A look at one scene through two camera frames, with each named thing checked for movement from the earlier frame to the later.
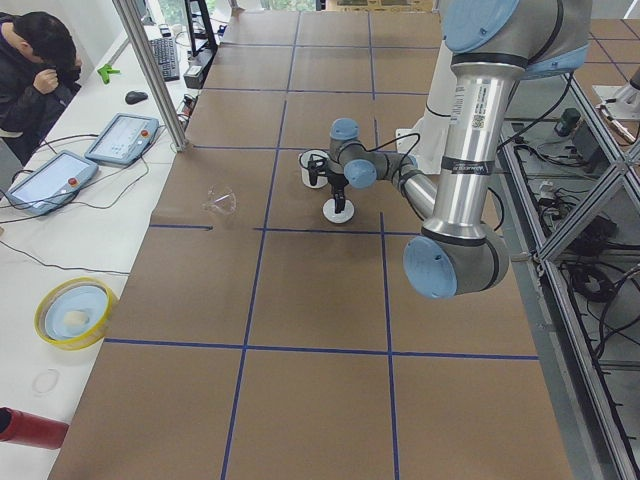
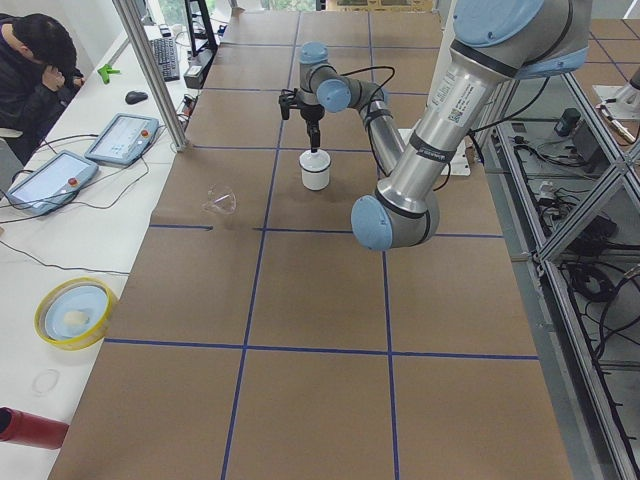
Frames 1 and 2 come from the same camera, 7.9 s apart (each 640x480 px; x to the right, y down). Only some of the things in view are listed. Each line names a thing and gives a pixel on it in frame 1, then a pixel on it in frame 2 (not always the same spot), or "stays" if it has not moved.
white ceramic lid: x=341 y=217 → x=314 y=161
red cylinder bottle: x=30 y=430 stays
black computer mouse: x=133 y=97 stays
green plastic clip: x=105 y=71 stays
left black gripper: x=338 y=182 → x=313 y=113
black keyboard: x=167 y=54 stays
